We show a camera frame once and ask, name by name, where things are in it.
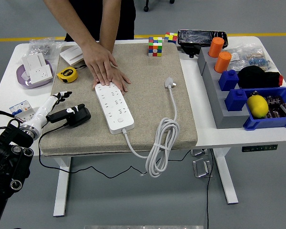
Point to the small blue studded block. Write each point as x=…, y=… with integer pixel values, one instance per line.
x=228, y=81

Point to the white wall switch panel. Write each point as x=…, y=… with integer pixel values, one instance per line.
x=70, y=53

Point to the person's left forearm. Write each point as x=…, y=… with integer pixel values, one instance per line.
x=109, y=23

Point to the beige wall switch panel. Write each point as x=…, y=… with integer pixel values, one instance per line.
x=77, y=62

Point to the small colourful puzzle cube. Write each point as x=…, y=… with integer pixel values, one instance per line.
x=170, y=37

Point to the white table leg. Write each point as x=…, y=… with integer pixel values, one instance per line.
x=62, y=190
x=225, y=176

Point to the grey stepped block base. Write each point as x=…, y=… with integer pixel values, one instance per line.
x=214, y=95

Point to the white blank switch plate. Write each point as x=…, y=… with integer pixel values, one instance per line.
x=33, y=60

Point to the black chair base castor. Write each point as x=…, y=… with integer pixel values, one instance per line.
x=146, y=9

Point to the clear bag metal screws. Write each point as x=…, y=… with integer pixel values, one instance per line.
x=41, y=47

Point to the large blue studded block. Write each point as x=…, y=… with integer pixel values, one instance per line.
x=236, y=101

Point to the large colourful puzzle cube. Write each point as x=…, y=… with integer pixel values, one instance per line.
x=155, y=47

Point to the dark capacitors pile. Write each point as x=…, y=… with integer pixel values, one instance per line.
x=280, y=106

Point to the black table control panel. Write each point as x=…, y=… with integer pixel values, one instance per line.
x=259, y=148

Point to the white blue circuit breaker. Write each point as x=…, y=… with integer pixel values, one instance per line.
x=19, y=108

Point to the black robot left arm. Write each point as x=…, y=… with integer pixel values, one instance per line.
x=12, y=157

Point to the small black device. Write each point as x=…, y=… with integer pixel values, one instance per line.
x=190, y=51

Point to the person's right hand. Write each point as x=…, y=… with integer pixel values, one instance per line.
x=99, y=62

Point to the purple plate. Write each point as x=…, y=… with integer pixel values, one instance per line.
x=23, y=82

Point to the black plastic-wrapped box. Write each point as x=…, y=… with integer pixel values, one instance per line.
x=195, y=38

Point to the person's left hand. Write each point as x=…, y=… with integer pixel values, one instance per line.
x=121, y=80

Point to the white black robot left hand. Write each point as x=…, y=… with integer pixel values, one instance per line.
x=40, y=114

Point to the small silver metal bracket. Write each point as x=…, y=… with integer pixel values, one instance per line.
x=199, y=152

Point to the yellow lemon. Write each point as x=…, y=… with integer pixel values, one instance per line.
x=257, y=107

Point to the yellow tape measure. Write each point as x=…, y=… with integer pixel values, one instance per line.
x=66, y=74

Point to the clear bag white parts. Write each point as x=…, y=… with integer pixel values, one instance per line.
x=238, y=58

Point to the large silver metal bracket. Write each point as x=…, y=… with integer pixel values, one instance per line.
x=201, y=168

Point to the blue plastic bin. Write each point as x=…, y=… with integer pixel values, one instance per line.
x=267, y=124

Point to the white wall socket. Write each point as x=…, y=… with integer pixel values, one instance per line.
x=40, y=74

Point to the orange plastic cylinder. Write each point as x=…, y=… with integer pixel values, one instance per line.
x=222, y=62
x=216, y=47

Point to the grey-brown fabric mat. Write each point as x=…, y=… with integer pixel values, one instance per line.
x=143, y=107

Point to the black fabric bundle red end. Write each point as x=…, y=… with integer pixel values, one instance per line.
x=255, y=77

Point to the person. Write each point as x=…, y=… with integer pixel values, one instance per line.
x=124, y=16

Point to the clear bag blue parts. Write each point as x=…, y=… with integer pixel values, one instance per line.
x=258, y=59

